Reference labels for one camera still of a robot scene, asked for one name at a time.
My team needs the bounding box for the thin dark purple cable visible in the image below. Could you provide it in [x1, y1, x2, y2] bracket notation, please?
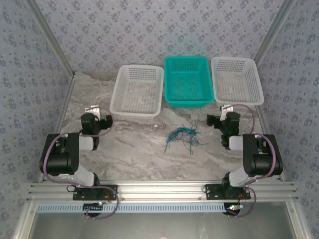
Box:
[183, 129, 209, 147]

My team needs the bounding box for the small black controller board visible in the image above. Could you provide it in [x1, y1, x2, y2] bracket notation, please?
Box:
[225, 204, 244, 215]
[83, 202, 105, 213]

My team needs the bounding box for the white slotted cable duct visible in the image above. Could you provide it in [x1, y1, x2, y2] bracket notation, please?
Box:
[36, 202, 231, 214]

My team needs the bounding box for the teal perforated plastic basket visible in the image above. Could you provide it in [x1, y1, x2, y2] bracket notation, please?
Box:
[163, 56, 215, 109]

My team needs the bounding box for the aluminium frame post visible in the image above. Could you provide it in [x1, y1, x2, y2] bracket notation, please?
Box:
[26, 0, 76, 78]
[254, 0, 299, 68]

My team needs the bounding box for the aluminium mounting rail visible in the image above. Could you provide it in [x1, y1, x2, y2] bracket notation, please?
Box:
[26, 181, 299, 202]

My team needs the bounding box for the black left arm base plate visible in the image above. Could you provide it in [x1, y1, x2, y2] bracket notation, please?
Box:
[72, 184, 118, 201]

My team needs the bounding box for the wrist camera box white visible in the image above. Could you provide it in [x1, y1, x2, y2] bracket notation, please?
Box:
[84, 106, 101, 118]
[220, 104, 234, 120]

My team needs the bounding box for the aluminium frame leg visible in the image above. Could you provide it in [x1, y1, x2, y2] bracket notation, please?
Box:
[285, 199, 312, 239]
[12, 200, 38, 239]

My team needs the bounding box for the aluminium table side rail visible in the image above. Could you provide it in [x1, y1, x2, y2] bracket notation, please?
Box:
[38, 74, 76, 184]
[256, 107, 286, 182]

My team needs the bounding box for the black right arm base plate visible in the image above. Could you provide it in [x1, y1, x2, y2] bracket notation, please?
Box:
[204, 183, 251, 201]

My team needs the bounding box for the grey metal panel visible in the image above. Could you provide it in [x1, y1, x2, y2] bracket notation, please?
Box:
[29, 211, 297, 239]

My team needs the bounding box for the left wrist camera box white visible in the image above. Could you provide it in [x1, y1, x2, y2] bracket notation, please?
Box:
[84, 106, 101, 118]

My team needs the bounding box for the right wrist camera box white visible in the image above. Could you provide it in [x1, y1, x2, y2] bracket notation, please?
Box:
[220, 104, 234, 120]

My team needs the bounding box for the white perforated plastic basket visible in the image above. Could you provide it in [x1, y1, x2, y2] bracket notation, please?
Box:
[211, 56, 265, 110]
[109, 65, 164, 120]

